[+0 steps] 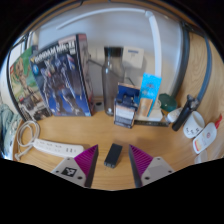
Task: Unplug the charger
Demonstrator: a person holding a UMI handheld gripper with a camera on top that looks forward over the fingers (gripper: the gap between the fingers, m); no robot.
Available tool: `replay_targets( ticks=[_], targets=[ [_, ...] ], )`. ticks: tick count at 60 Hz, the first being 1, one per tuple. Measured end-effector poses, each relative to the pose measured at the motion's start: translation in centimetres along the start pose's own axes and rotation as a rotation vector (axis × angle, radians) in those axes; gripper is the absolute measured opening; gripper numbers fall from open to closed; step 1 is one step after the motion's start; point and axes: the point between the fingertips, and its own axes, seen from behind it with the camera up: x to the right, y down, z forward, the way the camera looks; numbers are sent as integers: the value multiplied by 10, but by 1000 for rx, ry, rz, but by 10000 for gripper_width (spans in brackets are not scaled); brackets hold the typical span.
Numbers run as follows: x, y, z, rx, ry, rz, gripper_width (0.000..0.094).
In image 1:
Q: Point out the white wall socket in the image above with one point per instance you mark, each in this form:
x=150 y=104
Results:
x=134 y=58

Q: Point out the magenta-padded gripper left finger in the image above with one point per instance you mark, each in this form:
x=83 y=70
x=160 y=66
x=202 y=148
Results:
x=68 y=171

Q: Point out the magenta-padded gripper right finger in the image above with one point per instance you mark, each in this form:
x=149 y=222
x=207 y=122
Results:
x=158 y=170

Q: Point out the teal crumpled blanket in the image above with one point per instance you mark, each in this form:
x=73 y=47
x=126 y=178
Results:
x=6 y=123

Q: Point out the light blue card package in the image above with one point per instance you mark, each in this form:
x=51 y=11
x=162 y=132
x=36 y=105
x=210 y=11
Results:
x=150 y=86

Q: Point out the dark green round object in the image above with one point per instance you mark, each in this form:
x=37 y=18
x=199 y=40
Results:
x=167 y=102

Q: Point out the grey metal frame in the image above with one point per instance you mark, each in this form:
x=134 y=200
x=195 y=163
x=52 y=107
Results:
x=185 y=53

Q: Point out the small blue carton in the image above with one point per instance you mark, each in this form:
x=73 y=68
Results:
x=125 y=113

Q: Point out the black charger block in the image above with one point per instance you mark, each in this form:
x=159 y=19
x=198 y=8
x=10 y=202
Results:
x=113 y=155

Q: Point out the clear grey drink bottle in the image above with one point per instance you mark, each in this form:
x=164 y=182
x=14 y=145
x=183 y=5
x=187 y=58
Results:
x=111 y=86

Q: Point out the black handheld tool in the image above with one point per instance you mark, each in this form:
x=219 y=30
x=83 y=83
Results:
x=181 y=120

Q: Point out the white squeeze bottle red cap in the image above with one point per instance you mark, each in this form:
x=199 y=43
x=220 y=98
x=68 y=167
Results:
x=205 y=138

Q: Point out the white mug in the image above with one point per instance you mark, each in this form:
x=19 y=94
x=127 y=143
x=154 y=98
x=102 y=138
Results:
x=193 y=126

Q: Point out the white desk lamp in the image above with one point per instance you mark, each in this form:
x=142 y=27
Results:
x=155 y=43

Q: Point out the green tree figure toy box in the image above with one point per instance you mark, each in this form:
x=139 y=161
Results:
x=23 y=86

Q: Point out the blue robot model kit box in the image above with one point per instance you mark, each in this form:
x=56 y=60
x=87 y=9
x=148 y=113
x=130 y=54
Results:
x=60 y=83

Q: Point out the white power strip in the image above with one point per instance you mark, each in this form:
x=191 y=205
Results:
x=56 y=146

